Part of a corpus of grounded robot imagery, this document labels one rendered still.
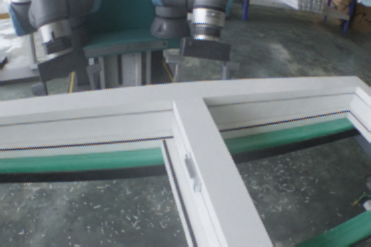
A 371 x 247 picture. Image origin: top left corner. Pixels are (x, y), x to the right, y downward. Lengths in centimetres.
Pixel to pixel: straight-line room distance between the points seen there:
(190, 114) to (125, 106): 9
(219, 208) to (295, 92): 28
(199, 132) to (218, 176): 7
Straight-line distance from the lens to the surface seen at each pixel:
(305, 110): 52
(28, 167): 42
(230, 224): 25
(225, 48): 71
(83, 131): 40
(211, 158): 29
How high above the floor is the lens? 115
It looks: 37 degrees down
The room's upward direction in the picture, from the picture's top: 5 degrees clockwise
